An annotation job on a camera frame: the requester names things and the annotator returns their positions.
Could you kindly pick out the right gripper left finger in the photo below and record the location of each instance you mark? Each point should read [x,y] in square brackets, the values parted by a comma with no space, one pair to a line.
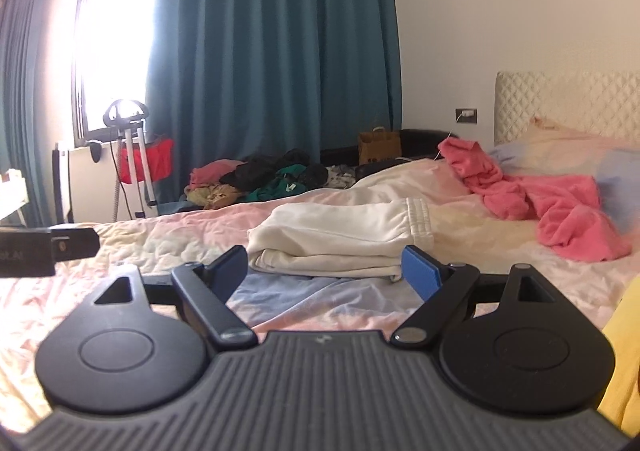
[204,292]

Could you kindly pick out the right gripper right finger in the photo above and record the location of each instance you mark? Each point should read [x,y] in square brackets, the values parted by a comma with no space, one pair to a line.
[444,290]

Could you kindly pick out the cream white sweatpants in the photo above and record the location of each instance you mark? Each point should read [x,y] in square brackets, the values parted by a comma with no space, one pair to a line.
[340,241]

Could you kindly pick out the pastel bed sheet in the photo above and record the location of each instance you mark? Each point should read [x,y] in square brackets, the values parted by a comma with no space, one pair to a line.
[464,230]

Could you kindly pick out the white radiator cover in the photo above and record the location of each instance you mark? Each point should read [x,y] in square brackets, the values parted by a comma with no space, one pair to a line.
[89,191]

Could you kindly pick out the pink garment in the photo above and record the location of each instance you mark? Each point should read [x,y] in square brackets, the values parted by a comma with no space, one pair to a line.
[567,208]

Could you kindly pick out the red cloth on stand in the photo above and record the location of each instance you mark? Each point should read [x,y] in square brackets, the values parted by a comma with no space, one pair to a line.
[158,161]

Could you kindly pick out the brown paper bag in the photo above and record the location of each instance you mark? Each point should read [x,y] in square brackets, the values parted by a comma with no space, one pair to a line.
[377,145]

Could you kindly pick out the pastel pillow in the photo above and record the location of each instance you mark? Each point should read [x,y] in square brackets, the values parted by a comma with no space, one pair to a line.
[549,148]

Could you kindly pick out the garment steamer stand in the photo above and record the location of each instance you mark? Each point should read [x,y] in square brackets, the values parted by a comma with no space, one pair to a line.
[127,118]

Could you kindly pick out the yellow garment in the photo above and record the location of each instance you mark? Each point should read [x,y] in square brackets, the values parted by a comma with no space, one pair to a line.
[620,404]

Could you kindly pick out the quilted white headboard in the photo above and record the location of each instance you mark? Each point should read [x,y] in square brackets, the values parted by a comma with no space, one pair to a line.
[603,103]

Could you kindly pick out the teal curtain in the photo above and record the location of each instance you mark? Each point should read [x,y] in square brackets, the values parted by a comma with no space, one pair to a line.
[231,78]

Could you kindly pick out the wall socket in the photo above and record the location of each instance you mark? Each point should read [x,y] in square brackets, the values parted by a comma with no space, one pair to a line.
[466,115]

